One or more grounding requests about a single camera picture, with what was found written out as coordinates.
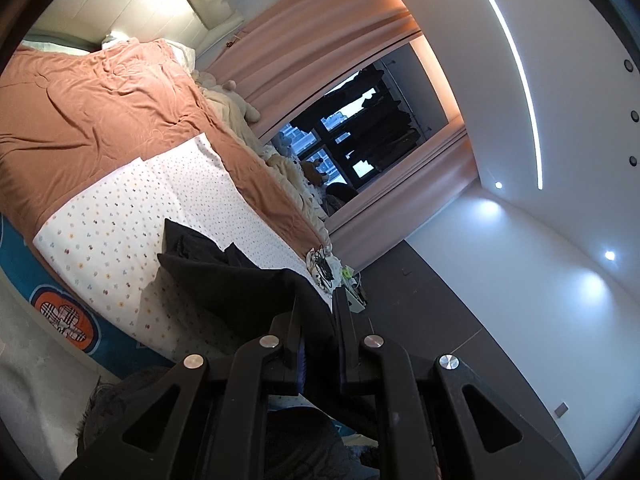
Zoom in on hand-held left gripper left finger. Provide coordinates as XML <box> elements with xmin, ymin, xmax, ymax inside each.
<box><xmin>60</xmin><ymin>294</ymin><xmax>308</xmax><ymax>480</ymax></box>

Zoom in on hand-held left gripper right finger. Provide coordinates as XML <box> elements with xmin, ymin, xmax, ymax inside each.
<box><xmin>333</xmin><ymin>287</ymin><xmax>583</xmax><ymax>480</ymax></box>

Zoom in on black button shirt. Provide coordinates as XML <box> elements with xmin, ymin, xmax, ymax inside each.
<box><xmin>157</xmin><ymin>217</ymin><xmax>381</xmax><ymax>453</ymax></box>

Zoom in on small white nightstand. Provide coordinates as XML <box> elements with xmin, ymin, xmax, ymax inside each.
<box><xmin>332</xmin><ymin>270</ymin><xmax>369</xmax><ymax>314</ymax></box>

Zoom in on person's grey patterned pants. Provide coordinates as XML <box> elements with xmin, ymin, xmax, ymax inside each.
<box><xmin>75</xmin><ymin>366</ymin><xmax>381</xmax><ymax>480</ymax></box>

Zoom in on white patterned cloth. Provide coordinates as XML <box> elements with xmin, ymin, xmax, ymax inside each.
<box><xmin>301</xmin><ymin>246</ymin><xmax>347</xmax><ymax>292</ymax></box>

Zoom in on dark round object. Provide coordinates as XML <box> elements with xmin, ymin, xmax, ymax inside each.
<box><xmin>325</xmin><ymin>182</ymin><xmax>359</xmax><ymax>207</ymax></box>

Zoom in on pink curtain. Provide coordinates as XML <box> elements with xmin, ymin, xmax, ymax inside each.
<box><xmin>205</xmin><ymin>0</ymin><xmax>424</xmax><ymax>142</ymax></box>
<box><xmin>325</xmin><ymin>125</ymin><xmax>482</xmax><ymax>272</ymax></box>

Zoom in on brown plush toy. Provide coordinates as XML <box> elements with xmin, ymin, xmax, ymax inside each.
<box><xmin>300</xmin><ymin>159</ymin><xmax>327</xmax><ymax>184</ymax></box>

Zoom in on beige fluffy blanket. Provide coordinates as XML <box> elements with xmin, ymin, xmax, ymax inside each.
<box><xmin>192</xmin><ymin>69</ymin><xmax>332</xmax><ymax>242</ymax></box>

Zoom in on window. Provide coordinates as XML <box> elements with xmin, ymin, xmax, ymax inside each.
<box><xmin>272</xmin><ymin>42</ymin><xmax>464</xmax><ymax>212</ymax></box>

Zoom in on dotted window seat cushion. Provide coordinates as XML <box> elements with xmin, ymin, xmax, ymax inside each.
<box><xmin>265</xmin><ymin>132</ymin><xmax>342</xmax><ymax>217</ymax></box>

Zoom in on white dotted bed sheet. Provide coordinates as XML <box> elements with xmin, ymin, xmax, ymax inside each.
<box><xmin>32</xmin><ymin>132</ymin><xmax>334</xmax><ymax>367</ymax></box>

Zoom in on long black hanging coat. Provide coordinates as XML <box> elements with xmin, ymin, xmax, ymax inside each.
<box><xmin>292</xmin><ymin>72</ymin><xmax>388</xmax><ymax>128</ymax></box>

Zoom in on beige plush toy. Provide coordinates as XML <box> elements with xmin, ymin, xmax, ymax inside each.
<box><xmin>219</xmin><ymin>79</ymin><xmax>262</xmax><ymax>124</ymax></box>

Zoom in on blue printed mattress cover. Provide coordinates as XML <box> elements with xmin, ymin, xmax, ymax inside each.
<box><xmin>0</xmin><ymin>210</ymin><xmax>177</xmax><ymax>377</ymax></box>

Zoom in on orange blanket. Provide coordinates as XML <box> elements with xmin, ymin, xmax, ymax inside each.
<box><xmin>0</xmin><ymin>37</ymin><xmax>331</xmax><ymax>252</ymax></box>

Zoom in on ceiling light strip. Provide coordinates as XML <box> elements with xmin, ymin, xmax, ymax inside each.
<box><xmin>471</xmin><ymin>0</ymin><xmax>546</xmax><ymax>192</ymax></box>

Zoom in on cream leather bed headboard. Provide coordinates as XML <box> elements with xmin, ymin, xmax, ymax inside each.
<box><xmin>22</xmin><ymin>0</ymin><xmax>237</xmax><ymax>54</ymax></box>

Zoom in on black charger cables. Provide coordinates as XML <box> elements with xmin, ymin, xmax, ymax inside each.
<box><xmin>307</xmin><ymin>244</ymin><xmax>337</xmax><ymax>291</ymax></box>

